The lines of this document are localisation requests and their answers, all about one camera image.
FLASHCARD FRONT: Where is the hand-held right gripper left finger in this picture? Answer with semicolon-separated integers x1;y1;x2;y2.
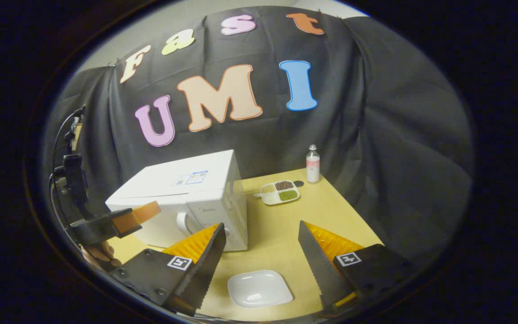
110;223;227;316

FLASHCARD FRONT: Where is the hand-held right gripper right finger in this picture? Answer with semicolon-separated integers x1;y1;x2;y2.
298;220;415;315

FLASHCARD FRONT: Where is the white microwave oven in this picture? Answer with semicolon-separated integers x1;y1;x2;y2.
105;149;249;252

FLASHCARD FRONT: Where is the white square plate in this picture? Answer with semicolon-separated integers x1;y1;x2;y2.
228;270;294;308

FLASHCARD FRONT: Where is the white divided grain dish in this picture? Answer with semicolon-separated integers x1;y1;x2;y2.
259;180;301;206

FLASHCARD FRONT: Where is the small pink label bottle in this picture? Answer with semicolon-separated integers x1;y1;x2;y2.
306;144;321;184

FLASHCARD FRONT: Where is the black backdrop cloth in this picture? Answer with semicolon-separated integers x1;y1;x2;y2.
41;5;474;270

